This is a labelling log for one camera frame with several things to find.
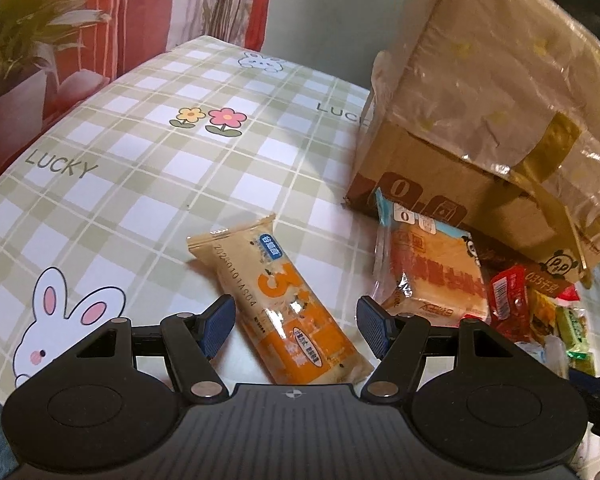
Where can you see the green checked tablecloth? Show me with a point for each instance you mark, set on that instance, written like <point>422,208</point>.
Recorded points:
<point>202,137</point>

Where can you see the orange beige biscuit bar packet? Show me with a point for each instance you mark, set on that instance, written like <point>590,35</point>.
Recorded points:
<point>296,337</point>

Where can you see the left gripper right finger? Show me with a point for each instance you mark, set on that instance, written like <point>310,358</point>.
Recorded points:
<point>399,345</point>

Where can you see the orange bread snack packet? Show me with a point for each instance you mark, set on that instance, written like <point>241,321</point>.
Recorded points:
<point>425,267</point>

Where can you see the red barcode snack packet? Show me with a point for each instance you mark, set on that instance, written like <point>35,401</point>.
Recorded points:
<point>508,303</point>

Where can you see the white blue dotted packet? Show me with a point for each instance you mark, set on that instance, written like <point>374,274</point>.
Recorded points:
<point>552,354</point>

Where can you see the green pineapple cake packet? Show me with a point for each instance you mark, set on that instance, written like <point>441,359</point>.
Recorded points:
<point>573,331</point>

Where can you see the yellow orange snack packet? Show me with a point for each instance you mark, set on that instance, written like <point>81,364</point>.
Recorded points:
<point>542,315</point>

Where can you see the potted green plant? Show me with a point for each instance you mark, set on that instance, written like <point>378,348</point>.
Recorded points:
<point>33,31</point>

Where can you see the taped cardboard box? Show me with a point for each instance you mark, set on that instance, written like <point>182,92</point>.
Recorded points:
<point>485,114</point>

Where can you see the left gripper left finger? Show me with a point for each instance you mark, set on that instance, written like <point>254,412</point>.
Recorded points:
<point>191,342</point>

